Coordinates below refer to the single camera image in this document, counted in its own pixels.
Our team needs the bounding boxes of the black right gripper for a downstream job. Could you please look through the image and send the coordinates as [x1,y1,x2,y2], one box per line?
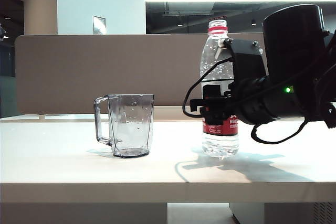
[189,77,266,125]

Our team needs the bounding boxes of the clear red-label mineral water bottle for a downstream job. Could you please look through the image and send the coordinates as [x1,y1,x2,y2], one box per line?
[201,19,240,161]

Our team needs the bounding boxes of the grey transparent plastic mug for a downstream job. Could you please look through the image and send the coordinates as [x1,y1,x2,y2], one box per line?
[94,93,154,159]

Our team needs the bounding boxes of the brown fabric desk partition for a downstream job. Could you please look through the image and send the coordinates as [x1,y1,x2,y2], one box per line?
[15,34,266,116]

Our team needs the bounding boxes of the black camera cable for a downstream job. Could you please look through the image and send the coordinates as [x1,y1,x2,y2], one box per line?
[182,60,234,118]

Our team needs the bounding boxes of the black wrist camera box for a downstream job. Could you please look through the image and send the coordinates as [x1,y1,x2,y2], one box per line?
[215,37,268,88]

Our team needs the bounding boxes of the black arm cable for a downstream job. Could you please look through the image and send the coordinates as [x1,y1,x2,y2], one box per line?
[250,115,310,145]

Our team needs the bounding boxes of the silver wall plaque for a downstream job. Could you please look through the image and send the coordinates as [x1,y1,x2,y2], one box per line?
[92,15,107,35]

